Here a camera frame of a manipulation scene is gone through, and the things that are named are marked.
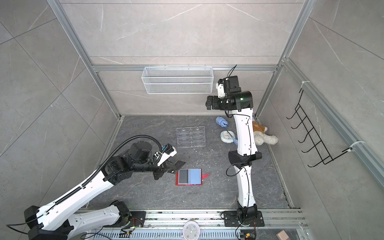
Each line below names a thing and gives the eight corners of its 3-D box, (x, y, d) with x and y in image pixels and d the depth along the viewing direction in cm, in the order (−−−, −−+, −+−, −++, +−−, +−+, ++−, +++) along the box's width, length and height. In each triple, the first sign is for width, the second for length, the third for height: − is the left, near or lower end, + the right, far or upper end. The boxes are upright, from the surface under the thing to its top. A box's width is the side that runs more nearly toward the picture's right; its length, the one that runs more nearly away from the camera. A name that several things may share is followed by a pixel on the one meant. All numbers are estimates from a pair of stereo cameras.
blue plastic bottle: (223, 131, 112) (224, 125, 107) (213, 122, 117) (214, 117, 112) (227, 128, 113) (229, 122, 108) (217, 120, 119) (218, 114, 114)
